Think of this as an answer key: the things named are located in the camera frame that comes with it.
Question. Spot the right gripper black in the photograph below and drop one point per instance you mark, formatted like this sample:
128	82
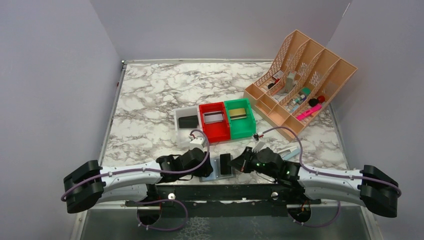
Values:
247	160

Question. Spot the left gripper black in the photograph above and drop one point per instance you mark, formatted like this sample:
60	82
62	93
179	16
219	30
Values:
205	166

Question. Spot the black card from holder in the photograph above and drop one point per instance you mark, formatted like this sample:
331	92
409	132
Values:
224	160

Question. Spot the white plastic bin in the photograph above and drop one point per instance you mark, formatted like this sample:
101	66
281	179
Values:
182	135

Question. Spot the grey card holder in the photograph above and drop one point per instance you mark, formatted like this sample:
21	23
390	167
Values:
216	172

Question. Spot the green plastic bin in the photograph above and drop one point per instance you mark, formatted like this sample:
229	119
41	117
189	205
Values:
242	123

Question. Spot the red plastic bin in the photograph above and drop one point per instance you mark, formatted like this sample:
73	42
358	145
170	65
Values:
216	132

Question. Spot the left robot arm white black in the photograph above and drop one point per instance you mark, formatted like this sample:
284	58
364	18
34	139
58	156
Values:
91	183

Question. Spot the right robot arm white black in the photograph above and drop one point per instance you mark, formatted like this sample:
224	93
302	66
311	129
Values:
368	187

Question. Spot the silver card with stripe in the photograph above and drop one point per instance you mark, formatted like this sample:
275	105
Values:
213	117

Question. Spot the gold card with stripe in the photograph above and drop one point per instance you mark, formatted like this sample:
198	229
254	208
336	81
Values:
237	113

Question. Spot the light blue stapler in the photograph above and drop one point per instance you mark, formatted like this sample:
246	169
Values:
289	153

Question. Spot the grey box in organizer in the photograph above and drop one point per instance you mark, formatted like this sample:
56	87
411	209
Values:
289	83

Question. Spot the pink highlighter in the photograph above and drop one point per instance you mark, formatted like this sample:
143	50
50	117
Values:
309	112

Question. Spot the red white small box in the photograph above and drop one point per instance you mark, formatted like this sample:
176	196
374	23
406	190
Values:
278	75

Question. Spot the green capped glue stick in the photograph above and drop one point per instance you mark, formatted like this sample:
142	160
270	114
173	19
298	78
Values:
304	92

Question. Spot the peach desk organizer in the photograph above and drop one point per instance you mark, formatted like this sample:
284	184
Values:
318	69

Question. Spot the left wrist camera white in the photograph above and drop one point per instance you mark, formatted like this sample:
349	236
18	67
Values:
198	142

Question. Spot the black mounting rail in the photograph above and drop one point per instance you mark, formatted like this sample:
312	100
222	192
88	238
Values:
218	200

